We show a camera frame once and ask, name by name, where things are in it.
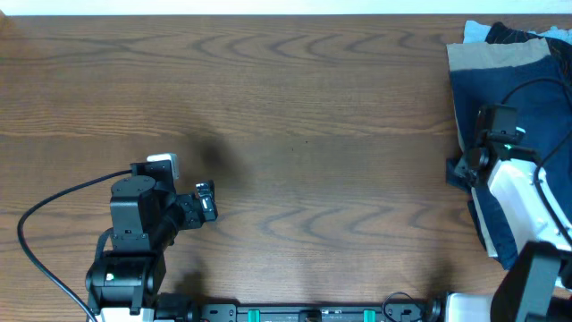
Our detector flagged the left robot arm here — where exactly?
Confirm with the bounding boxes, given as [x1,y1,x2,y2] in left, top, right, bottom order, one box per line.
[86,175,218,321]

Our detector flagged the black mounting rail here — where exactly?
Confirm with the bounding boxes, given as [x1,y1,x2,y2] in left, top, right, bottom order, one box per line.
[153,292,445,322]

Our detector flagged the dark blue denim shorts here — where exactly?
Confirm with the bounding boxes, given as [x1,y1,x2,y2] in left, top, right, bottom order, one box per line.
[446,56,571,270]

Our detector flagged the light blue garment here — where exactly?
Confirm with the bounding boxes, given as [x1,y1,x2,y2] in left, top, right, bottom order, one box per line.
[463,21,571,45]

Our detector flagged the black patterned garment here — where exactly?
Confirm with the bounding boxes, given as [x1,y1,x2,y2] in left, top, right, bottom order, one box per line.
[485,21,571,85]

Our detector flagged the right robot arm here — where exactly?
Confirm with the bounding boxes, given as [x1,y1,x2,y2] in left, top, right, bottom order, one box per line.
[442,128,571,322]

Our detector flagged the beige khaki shorts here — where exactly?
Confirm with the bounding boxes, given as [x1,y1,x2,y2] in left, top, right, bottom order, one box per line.
[447,42,548,258]

